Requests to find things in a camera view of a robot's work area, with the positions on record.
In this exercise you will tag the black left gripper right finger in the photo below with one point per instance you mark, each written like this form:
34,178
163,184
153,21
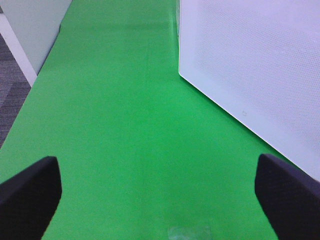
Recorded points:
289,198

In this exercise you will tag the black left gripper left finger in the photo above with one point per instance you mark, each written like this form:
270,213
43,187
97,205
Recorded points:
29,200

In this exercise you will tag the white microwave door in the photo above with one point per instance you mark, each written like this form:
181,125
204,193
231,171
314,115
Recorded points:
260,61

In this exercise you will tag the white panel beside table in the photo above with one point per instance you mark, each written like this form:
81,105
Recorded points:
30,29

